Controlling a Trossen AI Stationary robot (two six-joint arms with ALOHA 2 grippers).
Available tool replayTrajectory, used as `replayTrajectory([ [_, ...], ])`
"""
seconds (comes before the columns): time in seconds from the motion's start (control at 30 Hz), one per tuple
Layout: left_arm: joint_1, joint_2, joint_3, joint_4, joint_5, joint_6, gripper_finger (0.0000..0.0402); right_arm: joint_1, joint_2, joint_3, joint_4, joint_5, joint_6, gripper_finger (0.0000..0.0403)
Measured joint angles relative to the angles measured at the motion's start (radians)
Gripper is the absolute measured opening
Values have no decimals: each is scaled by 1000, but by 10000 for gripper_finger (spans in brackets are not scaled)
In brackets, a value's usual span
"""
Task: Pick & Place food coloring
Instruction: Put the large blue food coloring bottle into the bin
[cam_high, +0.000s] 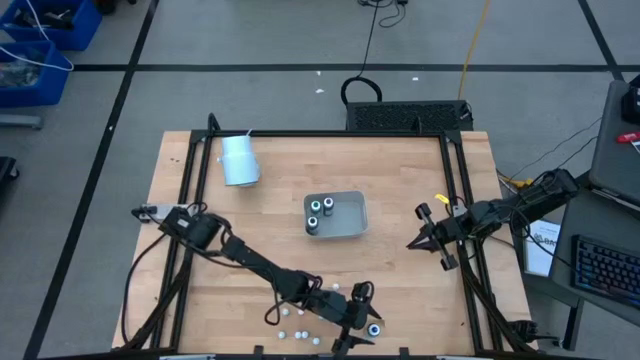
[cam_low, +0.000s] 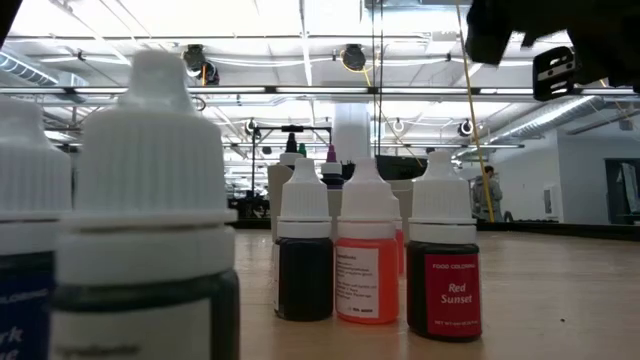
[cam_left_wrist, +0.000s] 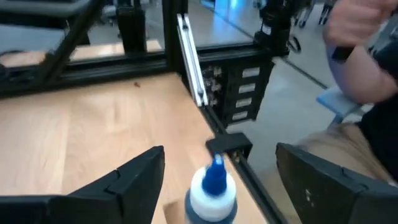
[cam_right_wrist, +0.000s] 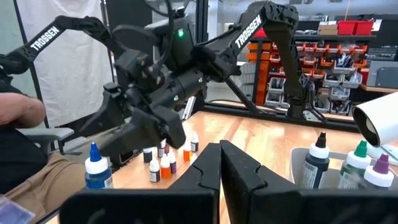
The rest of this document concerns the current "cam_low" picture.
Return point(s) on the black aluminium table frame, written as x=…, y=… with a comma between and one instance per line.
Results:
x=550, y=230

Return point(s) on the distant black workstation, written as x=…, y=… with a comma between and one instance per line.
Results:
x=250, y=207

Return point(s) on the large purple-tipped coloring bottle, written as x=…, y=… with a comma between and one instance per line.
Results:
x=331, y=167

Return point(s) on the person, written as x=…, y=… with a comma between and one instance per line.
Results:
x=487, y=195

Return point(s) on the small black food coloring bottle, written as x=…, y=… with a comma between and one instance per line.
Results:
x=304, y=280

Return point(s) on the small bottle dark blue label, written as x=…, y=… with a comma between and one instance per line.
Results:
x=30, y=165

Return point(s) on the black distant monitor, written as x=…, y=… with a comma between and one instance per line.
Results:
x=400, y=169

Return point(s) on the white building column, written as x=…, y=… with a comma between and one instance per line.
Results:
x=350, y=127

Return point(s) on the light grey plastic bin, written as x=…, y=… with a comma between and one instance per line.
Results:
x=274, y=200

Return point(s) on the small dark food coloring bottle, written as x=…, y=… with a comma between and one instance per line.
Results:
x=150, y=165

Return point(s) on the silver ceiling air duct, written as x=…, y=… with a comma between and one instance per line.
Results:
x=545, y=117
x=25, y=70

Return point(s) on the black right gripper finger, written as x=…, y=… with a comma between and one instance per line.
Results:
x=490, y=30
x=552, y=75

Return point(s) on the distant black frame rig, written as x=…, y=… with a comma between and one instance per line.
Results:
x=292, y=128

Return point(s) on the small Red Sunset labelled bottle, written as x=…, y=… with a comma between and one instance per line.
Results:
x=442, y=200

